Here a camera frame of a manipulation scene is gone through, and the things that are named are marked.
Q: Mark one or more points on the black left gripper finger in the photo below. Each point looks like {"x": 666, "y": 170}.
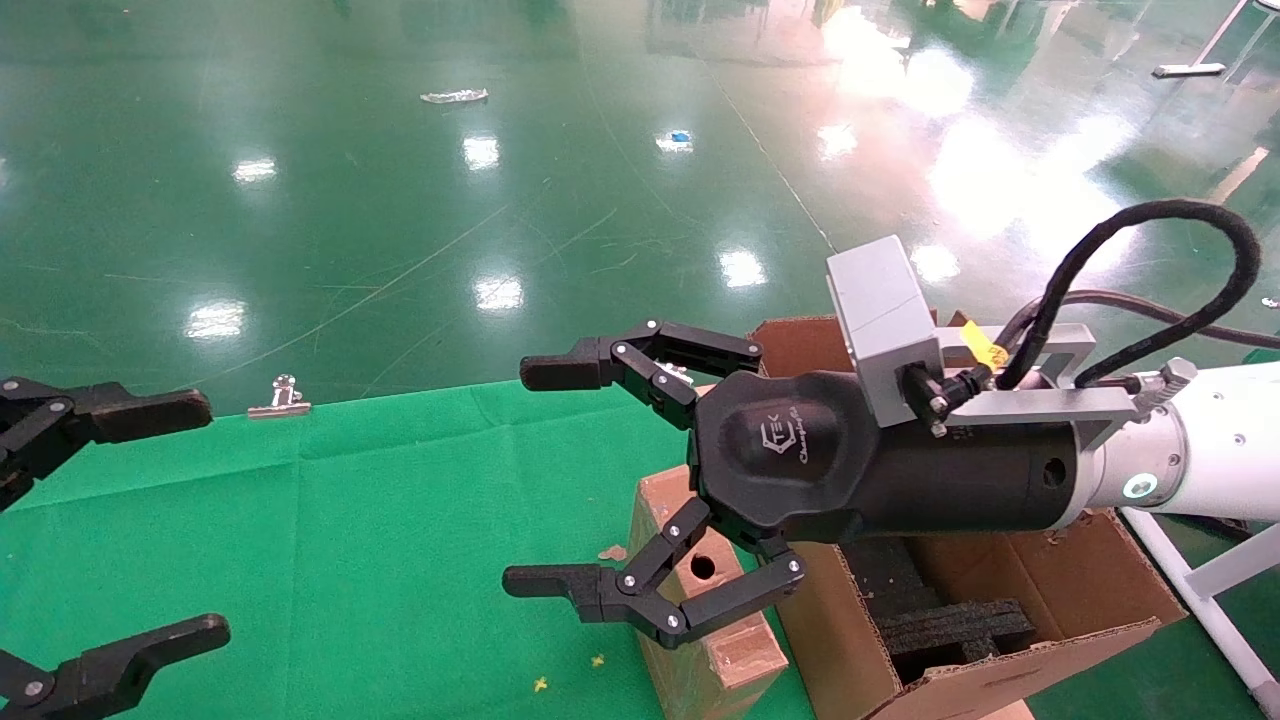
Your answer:
{"x": 120, "y": 412}
{"x": 120, "y": 665}

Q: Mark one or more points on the flat cardboard sheet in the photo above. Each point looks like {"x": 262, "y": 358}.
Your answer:
{"x": 1010, "y": 712}

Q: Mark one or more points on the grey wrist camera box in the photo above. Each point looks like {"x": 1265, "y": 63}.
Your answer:
{"x": 880, "y": 310}

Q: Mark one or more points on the white metal table leg frame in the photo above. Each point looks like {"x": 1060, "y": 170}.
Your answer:
{"x": 1200, "y": 600}

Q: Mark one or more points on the green table cloth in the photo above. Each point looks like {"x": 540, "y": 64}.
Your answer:
{"x": 350, "y": 550}

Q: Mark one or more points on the large open cardboard carton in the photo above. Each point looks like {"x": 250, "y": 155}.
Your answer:
{"x": 1060, "y": 590}

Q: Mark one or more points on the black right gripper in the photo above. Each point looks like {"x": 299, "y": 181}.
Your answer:
{"x": 800, "y": 470}

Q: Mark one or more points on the silver binder clip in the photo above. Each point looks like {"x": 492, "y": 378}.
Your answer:
{"x": 280, "y": 405}

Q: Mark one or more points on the grey metal camera bracket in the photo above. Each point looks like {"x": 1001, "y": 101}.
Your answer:
{"x": 1030, "y": 405}

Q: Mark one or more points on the narrow cardboard box with hole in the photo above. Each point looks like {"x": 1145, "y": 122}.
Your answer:
{"x": 740, "y": 665}

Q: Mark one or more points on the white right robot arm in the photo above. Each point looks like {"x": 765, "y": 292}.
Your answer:
{"x": 1220, "y": 440}

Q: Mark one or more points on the grey table foot bar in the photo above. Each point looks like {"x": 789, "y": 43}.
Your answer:
{"x": 1188, "y": 70}

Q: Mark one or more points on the black foam insert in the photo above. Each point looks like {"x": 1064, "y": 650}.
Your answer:
{"x": 950, "y": 630}

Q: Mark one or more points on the small torn cardboard scrap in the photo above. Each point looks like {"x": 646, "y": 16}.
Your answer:
{"x": 613, "y": 552}

